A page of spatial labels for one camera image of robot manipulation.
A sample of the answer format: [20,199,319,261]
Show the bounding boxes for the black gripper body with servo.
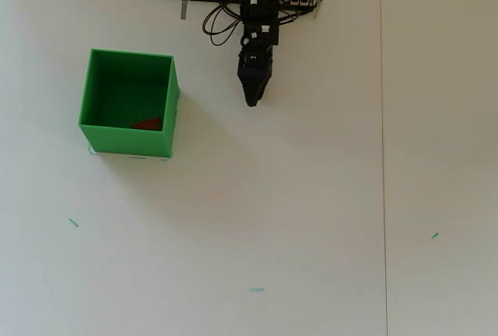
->
[237,20,281,63]

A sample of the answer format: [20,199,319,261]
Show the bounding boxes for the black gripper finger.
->
[253,59,274,108]
[237,61,256,108]

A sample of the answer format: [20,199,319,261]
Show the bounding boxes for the red rectangular block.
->
[130,117,163,131]

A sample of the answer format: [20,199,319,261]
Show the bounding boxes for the green square plastic bin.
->
[77,47,182,159]

